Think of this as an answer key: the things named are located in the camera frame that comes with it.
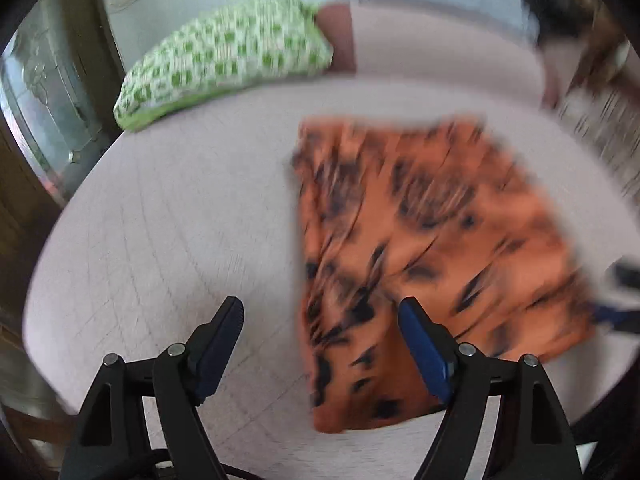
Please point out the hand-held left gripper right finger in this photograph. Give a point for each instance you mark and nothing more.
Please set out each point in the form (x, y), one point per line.
(422, 355)

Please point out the striped fringed cloth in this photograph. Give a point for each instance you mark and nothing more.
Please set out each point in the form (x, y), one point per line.
(600, 105)

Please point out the orange floral garment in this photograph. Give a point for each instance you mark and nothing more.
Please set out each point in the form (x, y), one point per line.
(400, 240)

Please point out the pale pink bolster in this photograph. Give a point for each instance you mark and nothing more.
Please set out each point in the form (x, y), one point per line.
(440, 55)

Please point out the dark cloth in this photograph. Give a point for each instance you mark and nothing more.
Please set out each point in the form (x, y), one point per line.
(555, 5)

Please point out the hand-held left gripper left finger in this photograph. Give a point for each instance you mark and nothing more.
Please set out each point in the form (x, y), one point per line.
(220, 355)

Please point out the pale pink bed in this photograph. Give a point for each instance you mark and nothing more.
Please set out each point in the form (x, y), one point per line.
(175, 220)

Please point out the wooden glass-panel door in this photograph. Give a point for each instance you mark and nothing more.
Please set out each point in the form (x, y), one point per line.
(50, 100)

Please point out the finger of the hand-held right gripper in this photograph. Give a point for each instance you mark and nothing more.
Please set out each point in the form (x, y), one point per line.
(629, 279)
(622, 319)

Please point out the green patterned pillow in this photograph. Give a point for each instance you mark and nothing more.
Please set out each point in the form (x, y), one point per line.
(225, 55)

